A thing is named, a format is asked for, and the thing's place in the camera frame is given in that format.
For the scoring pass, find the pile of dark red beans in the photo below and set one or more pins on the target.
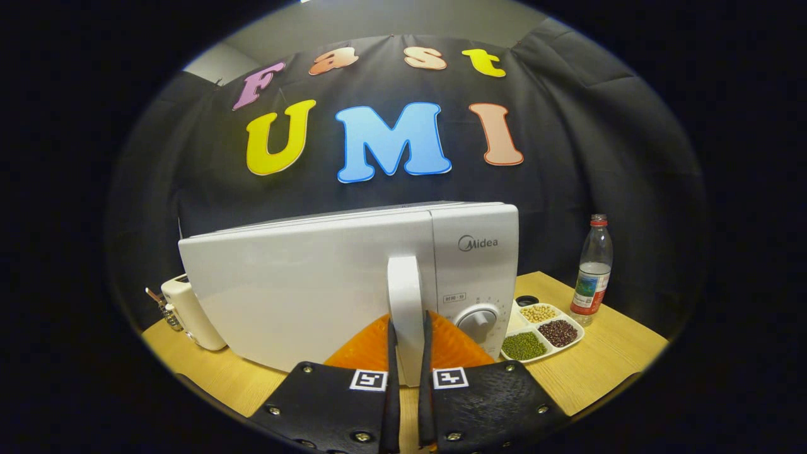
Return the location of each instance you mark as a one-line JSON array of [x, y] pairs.
[[558, 333]]

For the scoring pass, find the pile of yellow soybeans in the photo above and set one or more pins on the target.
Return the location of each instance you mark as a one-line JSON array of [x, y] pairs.
[[539, 313]]

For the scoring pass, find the clear plastic water bottle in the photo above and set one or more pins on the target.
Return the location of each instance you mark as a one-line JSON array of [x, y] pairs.
[[592, 277]]

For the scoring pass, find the white toaster oven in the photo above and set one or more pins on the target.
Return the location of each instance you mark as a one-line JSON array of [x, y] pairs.
[[302, 284]]

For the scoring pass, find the black backdrop cloth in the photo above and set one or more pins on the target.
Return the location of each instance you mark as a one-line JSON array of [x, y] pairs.
[[567, 126]]

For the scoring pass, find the white divided bean dish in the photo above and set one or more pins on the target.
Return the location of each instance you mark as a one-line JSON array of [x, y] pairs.
[[514, 321]]

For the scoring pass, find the pile of green beans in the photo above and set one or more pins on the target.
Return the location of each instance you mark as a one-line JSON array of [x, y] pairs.
[[523, 345]]

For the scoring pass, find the white pop-up toaster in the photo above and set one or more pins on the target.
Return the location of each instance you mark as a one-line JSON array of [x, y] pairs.
[[195, 315]]

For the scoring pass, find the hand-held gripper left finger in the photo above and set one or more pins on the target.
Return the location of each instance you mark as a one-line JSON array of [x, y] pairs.
[[394, 410]]

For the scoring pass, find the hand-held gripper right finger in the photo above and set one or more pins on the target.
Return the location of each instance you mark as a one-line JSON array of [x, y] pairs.
[[426, 410]]

